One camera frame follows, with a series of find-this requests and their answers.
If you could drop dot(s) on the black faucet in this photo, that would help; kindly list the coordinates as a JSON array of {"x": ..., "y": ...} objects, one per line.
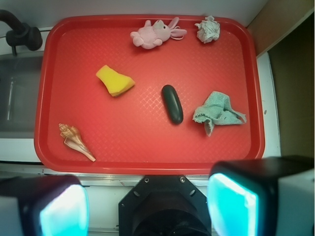
[{"x": 21, "y": 34}]

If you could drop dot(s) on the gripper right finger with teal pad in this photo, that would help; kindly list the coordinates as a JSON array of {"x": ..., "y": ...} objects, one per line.
[{"x": 272, "y": 196}]

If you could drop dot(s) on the brown spiral seashell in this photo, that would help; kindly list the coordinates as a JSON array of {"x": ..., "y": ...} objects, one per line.
[{"x": 73, "y": 140}]

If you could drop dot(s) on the dark green oval stone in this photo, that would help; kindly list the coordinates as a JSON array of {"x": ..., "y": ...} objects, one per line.
[{"x": 173, "y": 104}]

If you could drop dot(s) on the light green knitted cloth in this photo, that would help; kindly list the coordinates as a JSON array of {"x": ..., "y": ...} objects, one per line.
[{"x": 217, "y": 110}]

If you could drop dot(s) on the yellow sponge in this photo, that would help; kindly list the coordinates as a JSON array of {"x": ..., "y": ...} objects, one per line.
[{"x": 115, "y": 83}]

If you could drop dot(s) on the crumpled white paper ball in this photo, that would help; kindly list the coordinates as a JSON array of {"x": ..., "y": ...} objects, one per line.
[{"x": 208, "y": 30}]

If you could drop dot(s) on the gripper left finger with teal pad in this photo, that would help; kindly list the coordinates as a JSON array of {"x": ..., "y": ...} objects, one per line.
[{"x": 43, "y": 206}]

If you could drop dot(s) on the pink plush bunny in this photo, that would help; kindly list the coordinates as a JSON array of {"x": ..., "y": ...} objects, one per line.
[{"x": 153, "y": 35}]

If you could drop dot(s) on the red plastic tray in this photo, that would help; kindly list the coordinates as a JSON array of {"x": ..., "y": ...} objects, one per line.
[{"x": 132, "y": 133}]

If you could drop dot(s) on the metal sink basin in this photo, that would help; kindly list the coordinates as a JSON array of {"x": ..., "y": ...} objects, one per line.
[{"x": 19, "y": 84}]

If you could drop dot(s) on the black octagonal mount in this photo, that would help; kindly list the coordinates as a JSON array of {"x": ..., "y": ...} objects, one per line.
[{"x": 164, "y": 206}]

